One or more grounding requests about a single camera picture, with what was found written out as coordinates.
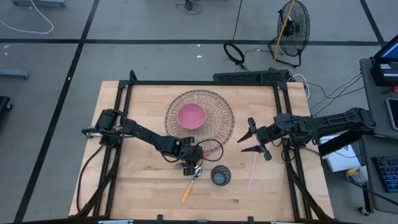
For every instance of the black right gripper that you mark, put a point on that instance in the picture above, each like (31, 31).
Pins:
(276, 132)

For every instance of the round woven wicker placemat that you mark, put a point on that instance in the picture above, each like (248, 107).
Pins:
(217, 124)

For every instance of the black keyboard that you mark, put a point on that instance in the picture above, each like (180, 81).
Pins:
(387, 172)

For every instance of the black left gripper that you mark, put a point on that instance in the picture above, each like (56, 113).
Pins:
(189, 152)

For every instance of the silver aluminium bar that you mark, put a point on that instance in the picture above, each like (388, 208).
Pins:
(281, 222)
(115, 222)

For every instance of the pink plastic bowl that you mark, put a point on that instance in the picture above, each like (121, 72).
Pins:
(191, 116)

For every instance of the white box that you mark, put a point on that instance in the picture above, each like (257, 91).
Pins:
(342, 160)

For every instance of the white yellow blue container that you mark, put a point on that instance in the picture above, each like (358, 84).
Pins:
(357, 175)

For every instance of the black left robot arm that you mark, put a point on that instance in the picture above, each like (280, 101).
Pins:
(146, 133)

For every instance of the black corner bracket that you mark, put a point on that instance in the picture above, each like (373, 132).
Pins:
(133, 76)

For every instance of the pink drinking straw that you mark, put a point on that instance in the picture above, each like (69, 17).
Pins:
(252, 174)

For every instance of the laptop screen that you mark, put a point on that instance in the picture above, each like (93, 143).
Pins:
(390, 51)

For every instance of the black device with labels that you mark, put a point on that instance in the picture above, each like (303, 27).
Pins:
(377, 77)

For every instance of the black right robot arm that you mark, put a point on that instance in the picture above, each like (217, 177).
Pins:
(335, 123)

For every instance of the black frame clamp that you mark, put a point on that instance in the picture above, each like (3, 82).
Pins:
(160, 218)
(250, 219)

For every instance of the grey side table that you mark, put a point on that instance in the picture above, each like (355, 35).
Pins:
(371, 102)

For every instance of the dark glass cup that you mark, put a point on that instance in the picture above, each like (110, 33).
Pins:
(221, 175)

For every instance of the black aluminium table frame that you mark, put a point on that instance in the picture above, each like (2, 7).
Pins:
(202, 83)

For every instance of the smartphone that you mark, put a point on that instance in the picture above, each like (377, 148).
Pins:
(393, 113)

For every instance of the black floor fan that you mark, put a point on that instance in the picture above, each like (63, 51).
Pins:
(292, 31)

